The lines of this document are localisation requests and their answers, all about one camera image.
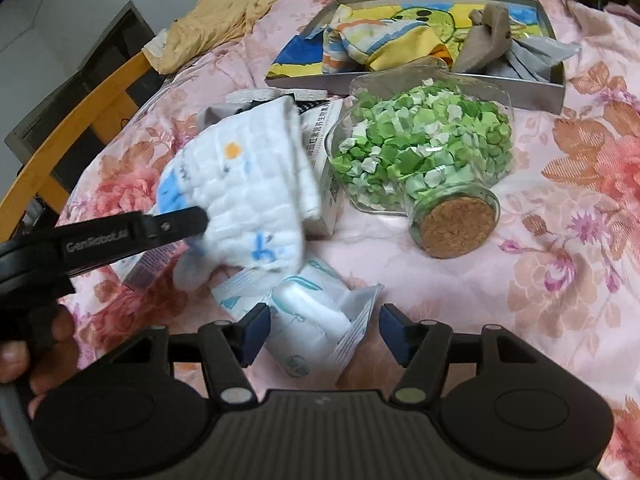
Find purple small box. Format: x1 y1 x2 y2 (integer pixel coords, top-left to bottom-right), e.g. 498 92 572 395
110 242 186 292

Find wooden bed frame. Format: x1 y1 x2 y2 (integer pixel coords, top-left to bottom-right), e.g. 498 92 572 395
1 52 152 242

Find grey metal tray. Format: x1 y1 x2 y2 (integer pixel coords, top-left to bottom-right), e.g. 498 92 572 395
263 0 568 115

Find white medicine box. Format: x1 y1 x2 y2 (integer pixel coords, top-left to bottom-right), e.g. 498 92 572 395
295 99 343 238

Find white quilted baby cloth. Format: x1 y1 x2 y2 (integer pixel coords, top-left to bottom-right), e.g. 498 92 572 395
156 96 321 290

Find dark cabinet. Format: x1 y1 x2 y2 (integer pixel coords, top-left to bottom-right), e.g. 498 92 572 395
4 2 165 192

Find pink floral bedsheet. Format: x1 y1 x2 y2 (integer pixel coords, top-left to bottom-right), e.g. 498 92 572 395
61 0 639 479

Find person's left hand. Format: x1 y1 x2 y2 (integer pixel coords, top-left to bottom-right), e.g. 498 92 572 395
0 303 76 449

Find striped colourful cloth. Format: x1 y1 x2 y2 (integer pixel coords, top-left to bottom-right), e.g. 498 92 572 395
321 4 452 74

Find yellow blue cartoon drawing paper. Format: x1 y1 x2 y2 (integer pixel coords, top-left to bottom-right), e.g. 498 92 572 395
267 0 542 80

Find grey beige cloth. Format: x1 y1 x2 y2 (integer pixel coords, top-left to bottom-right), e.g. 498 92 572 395
452 3 512 74

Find white plastic packet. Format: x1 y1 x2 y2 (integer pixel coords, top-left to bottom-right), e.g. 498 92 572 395
212 252 383 389

